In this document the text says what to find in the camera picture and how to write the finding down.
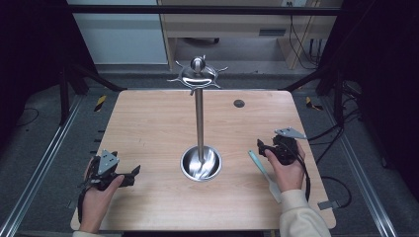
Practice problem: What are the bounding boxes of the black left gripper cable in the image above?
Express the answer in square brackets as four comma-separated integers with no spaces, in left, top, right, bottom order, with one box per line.
[76,180,94,224]

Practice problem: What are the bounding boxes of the stainless steel utensil rack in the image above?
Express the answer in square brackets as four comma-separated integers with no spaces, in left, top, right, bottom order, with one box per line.
[166,54,229,183]

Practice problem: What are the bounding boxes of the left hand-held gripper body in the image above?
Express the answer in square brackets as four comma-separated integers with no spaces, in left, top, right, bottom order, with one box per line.
[82,149,132,193]

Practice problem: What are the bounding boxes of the yellow-handled tool left floor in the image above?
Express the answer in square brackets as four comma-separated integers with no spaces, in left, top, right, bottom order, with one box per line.
[94,95,108,113]

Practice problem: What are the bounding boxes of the white board panel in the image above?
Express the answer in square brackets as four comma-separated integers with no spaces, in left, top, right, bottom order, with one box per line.
[66,0,169,65]

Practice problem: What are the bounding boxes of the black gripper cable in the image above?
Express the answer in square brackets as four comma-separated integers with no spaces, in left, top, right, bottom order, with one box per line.
[76,180,94,224]
[284,140,312,202]

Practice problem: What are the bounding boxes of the black hanging cables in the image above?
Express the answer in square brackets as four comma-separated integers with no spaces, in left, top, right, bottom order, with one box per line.
[286,1,325,71]

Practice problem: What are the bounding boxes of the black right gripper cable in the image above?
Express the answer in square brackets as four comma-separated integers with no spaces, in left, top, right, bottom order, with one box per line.
[284,140,312,202]

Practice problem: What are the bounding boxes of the aluminium floor rail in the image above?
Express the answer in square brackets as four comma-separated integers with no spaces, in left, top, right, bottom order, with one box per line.
[0,94,84,237]
[319,96,399,237]

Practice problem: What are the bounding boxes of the yellow-handled tool right floor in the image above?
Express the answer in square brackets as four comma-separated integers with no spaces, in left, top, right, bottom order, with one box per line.
[304,96,324,112]

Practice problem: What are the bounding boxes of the black floor cables bundle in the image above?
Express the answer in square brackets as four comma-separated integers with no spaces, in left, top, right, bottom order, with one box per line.
[305,80,364,209]

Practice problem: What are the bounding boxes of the teal handled white spatula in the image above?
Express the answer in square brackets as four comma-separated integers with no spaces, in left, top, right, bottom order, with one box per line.
[247,149,284,204]

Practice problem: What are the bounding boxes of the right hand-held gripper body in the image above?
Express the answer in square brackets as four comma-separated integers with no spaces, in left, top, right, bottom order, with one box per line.
[265,126,308,166]

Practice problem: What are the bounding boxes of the grey tape strip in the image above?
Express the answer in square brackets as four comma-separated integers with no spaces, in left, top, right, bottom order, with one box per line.
[317,199,340,211]

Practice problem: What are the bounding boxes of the yellow-handled tool floor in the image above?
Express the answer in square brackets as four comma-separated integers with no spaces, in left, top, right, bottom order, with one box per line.
[304,96,324,112]
[94,95,108,113]

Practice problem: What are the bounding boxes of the black horizontal frame bar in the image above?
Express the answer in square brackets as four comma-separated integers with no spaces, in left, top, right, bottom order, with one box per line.
[63,3,344,17]

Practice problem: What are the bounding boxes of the black frame strut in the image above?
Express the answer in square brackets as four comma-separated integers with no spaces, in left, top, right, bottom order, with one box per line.
[58,62,128,126]
[282,64,347,126]

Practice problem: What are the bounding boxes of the person's left hand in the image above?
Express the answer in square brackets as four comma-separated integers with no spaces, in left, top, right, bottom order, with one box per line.
[78,157,126,234]

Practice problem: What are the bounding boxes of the person's right hand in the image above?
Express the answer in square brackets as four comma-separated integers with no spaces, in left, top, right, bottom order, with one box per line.
[264,140,306,194]

